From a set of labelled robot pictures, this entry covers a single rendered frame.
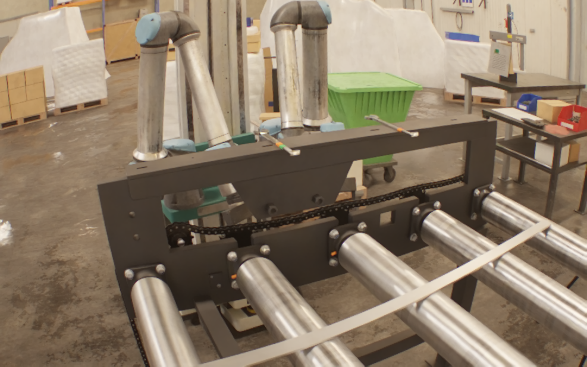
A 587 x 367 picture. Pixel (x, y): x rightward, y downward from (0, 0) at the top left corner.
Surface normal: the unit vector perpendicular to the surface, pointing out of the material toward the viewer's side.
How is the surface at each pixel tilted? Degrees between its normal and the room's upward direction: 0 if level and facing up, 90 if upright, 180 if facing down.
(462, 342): 42
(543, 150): 90
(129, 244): 90
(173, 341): 14
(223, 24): 90
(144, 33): 82
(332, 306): 0
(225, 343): 0
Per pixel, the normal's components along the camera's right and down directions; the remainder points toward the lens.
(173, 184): 0.39, 0.30
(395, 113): 0.25, 0.49
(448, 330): -0.65, -0.58
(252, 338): -0.04, -0.94
